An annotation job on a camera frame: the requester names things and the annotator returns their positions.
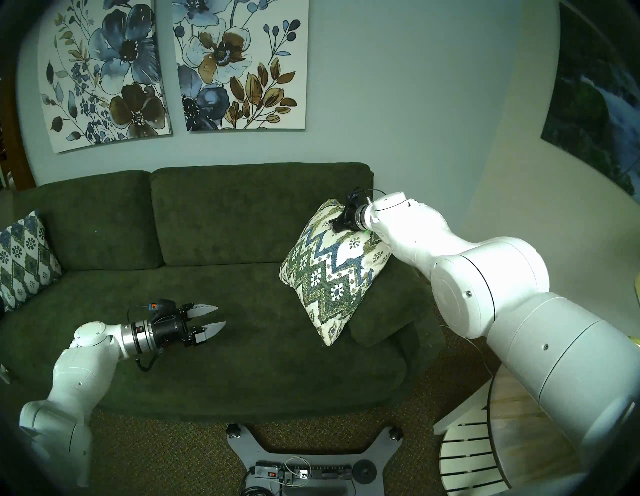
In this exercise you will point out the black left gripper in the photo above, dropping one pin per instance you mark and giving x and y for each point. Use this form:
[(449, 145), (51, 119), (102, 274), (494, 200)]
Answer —
[(170, 330)]

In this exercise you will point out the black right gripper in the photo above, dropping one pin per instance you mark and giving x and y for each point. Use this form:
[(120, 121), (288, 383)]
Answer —
[(347, 217)]

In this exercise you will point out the green white patterned throw pillow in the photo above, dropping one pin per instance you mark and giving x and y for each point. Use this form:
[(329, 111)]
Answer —
[(335, 270)]

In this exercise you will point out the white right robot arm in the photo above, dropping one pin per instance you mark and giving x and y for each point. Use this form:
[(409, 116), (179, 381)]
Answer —
[(500, 300)]

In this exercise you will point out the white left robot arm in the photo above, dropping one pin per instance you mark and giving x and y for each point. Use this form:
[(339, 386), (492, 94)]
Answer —
[(75, 385)]

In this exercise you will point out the dark green fabric sofa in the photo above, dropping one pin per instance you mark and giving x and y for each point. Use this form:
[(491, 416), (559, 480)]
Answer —
[(225, 225)]

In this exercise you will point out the blue white patterned throw pillow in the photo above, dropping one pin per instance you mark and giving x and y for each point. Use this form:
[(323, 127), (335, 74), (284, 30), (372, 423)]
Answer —
[(27, 260)]

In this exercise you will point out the black base caster wheel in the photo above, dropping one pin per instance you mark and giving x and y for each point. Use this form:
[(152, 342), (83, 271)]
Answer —
[(233, 430), (396, 434)]

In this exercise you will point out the brown leaves flower canvas painting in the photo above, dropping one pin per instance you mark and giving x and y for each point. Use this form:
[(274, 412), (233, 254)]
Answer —
[(240, 65)]

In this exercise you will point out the black power strip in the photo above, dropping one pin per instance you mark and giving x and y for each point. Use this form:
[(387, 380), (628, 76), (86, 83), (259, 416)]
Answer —
[(330, 471)]

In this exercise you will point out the black round base disc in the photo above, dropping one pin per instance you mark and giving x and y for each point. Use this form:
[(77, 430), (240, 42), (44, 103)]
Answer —
[(364, 471)]

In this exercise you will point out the white slatted stool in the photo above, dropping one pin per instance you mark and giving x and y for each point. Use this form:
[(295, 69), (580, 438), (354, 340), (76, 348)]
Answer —
[(465, 445)]

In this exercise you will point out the blue flower canvas painting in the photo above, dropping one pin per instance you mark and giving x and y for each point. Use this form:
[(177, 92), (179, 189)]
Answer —
[(115, 75)]

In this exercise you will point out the round wooden side table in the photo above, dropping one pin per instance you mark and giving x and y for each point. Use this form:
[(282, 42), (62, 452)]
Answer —
[(515, 420)]

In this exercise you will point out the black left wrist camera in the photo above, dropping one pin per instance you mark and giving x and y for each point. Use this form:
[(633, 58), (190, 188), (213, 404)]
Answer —
[(161, 306)]

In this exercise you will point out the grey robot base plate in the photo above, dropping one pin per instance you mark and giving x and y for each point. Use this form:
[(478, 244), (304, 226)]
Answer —
[(325, 452)]

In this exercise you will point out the waterfall landscape wall poster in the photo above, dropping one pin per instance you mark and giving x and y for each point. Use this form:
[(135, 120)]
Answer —
[(595, 100)]

